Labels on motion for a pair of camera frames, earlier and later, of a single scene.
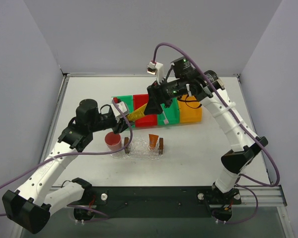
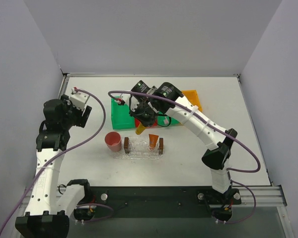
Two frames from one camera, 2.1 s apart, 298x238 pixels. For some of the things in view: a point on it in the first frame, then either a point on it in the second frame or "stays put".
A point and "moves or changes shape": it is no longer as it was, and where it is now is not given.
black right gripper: (154, 94) -> (145, 116)
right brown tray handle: (161, 145) stays put
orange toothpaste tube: (153, 140) stays put
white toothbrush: (166, 121) stays put
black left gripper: (117, 123) -> (85, 115)
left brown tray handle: (126, 141) stays put
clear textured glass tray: (139, 148) stays put
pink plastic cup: (113, 141) stays put
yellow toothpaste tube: (138, 113) moves or changes shape
